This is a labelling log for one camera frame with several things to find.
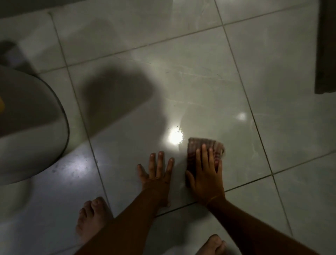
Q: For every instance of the person's left middle finger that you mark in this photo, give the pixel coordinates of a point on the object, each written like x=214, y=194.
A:
x=161, y=164

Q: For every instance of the person's right middle finger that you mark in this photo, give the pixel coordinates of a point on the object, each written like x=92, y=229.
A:
x=211, y=160

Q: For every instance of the person's left hand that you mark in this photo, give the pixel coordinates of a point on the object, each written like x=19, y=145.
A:
x=156, y=184

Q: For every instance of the brown striped cleaning cloth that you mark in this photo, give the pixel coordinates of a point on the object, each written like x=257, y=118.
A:
x=193, y=149

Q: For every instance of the person's left forearm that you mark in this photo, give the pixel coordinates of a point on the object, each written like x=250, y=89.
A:
x=126, y=228

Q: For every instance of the person's left thumb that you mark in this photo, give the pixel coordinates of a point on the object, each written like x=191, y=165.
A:
x=167, y=201

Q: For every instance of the person's foot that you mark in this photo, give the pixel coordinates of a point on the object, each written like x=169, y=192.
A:
x=211, y=245
x=90, y=219

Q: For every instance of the thin orange wrist thread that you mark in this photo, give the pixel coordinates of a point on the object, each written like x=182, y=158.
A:
x=214, y=199

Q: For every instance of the person's right forearm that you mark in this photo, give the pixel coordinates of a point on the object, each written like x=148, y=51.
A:
x=252, y=231

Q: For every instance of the person's right thumb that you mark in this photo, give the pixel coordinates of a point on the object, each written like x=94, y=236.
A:
x=190, y=180

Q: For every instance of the person's left foot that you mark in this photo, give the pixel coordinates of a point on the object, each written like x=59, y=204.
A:
x=90, y=219

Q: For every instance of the person's left little finger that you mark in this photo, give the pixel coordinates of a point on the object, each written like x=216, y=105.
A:
x=142, y=172

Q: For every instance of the white round plastic tub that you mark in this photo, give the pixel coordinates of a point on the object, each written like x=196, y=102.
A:
x=28, y=126

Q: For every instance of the person's right hand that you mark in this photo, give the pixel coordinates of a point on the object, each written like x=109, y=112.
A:
x=207, y=184

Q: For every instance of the person's right foot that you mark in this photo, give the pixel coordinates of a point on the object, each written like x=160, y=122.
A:
x=211, y=245

